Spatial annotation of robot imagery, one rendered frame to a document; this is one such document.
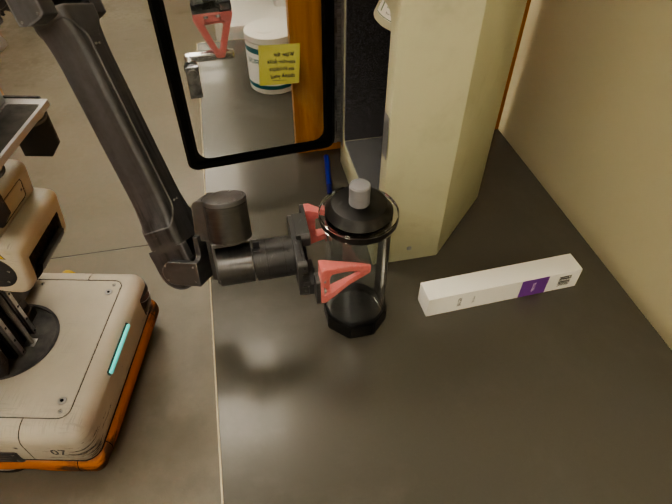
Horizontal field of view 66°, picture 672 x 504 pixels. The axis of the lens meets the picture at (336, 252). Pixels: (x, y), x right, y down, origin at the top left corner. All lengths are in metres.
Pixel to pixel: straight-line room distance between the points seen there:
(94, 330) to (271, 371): 1.09
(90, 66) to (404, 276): 0.57
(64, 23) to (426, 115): 0.47
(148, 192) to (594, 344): 0.70
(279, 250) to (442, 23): 0.35
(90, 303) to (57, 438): 0.46
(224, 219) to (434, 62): 0.34
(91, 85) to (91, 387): 1.13
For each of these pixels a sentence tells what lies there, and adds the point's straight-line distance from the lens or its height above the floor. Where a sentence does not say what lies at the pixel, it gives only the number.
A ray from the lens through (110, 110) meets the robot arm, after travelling 0.72.
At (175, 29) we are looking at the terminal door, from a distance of 0.96.
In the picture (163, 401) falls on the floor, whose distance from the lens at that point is 1.93.
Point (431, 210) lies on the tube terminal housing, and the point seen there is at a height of 1.05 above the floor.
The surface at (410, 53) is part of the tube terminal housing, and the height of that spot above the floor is 1.33.
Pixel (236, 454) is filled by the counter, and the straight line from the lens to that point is 0.75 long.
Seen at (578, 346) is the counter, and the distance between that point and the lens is 0.91.
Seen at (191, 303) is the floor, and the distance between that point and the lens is 2.16.
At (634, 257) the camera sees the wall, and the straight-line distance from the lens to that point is 1.04.
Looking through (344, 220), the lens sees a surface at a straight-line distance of 0.66.
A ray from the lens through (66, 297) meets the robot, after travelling 1.95.
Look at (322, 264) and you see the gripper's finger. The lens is 0.67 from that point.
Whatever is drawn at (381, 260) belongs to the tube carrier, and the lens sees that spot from 0.72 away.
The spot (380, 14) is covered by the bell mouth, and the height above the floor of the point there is 1.33.
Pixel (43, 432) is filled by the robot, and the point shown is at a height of 0.27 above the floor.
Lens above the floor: 1.62
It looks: 46 degrees down
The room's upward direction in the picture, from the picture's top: straight up
